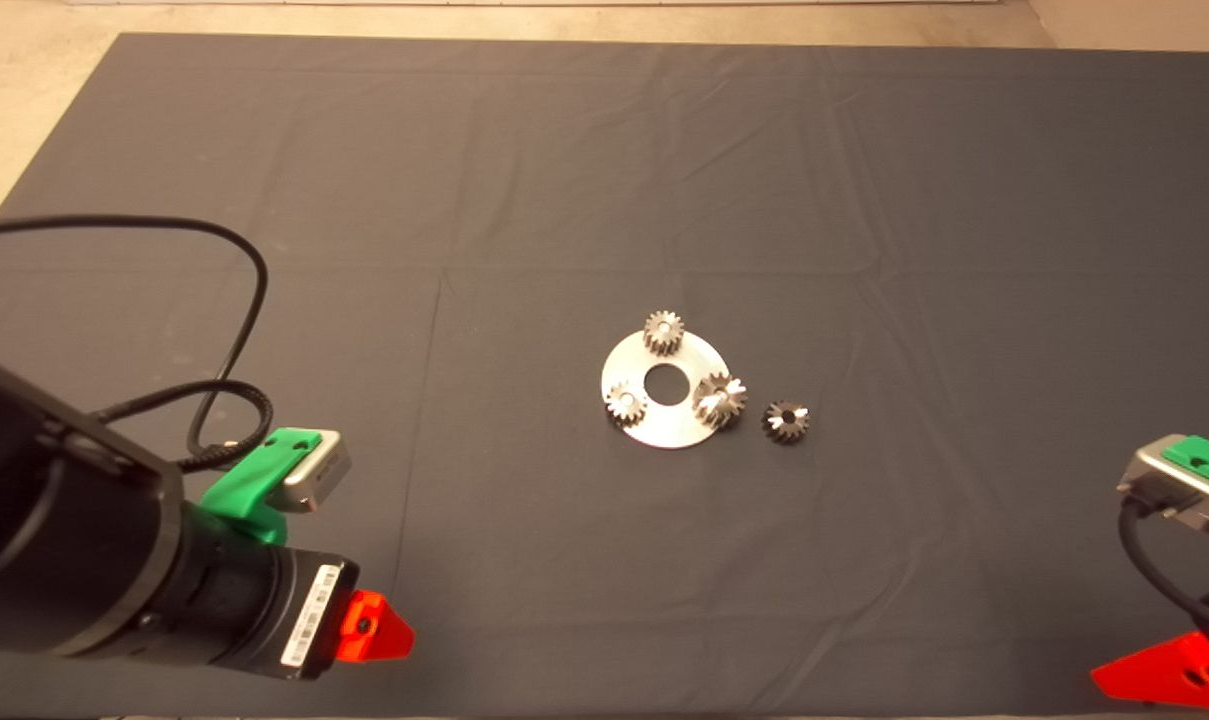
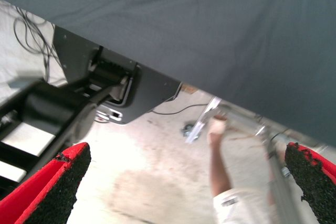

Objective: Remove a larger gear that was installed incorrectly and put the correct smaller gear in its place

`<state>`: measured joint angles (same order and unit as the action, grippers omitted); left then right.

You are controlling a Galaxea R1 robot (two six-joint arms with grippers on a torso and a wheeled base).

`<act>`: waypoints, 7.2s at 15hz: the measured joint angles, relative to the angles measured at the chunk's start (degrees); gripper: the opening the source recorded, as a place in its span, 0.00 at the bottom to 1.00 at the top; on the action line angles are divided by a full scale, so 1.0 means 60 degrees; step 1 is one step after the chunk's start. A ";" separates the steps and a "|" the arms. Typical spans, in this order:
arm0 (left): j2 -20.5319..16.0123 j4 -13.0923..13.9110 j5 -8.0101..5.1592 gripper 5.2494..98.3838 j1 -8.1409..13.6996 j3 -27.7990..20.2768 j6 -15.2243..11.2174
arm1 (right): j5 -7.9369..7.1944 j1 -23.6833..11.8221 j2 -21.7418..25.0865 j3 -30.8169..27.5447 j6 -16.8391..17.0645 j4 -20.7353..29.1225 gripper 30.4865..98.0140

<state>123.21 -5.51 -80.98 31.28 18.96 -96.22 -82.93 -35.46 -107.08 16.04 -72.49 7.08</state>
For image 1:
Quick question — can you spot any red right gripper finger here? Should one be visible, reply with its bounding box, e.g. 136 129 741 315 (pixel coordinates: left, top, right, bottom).
1091 632 1209 712

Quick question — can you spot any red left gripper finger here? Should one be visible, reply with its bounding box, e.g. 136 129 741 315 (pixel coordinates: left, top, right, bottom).
339 590 417 665

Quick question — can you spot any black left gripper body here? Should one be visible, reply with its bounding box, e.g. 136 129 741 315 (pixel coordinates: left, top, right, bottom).
249 546 361 683

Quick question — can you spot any larger steel bevel gear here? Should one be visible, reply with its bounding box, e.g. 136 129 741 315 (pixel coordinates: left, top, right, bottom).
693 372 748 431

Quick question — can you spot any smaller dark bevel gear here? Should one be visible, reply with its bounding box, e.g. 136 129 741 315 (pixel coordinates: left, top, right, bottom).
761 400 811 446

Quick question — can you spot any small steel gear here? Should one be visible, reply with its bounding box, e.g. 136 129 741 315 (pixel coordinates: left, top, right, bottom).
605 382 649 428
643 310 687 358

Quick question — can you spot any round metal plate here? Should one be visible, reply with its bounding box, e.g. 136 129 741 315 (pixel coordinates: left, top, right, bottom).
601 330 735 450

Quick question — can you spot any dark grey table cloth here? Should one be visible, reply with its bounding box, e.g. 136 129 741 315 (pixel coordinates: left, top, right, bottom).
0 30 1209 719

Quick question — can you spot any green left camera mount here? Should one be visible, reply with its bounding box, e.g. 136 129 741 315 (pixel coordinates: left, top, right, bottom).
200 428 323 547

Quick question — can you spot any silver left camera box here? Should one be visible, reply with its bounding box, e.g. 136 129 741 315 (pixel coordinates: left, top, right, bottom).
279 430 353 515

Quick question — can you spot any silver camera box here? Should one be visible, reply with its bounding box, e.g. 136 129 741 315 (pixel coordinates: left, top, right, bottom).
1117 435 1209 535
279 430 353 515

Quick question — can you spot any silver right camera box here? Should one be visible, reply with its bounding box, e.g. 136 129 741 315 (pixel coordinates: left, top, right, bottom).
1117 435 1209 535

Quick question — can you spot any braided black left cable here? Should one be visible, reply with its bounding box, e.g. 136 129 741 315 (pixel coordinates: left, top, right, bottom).
94 380 276 473

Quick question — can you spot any smooth black left cable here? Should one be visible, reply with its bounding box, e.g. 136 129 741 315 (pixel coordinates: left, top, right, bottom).
0 214 270 451

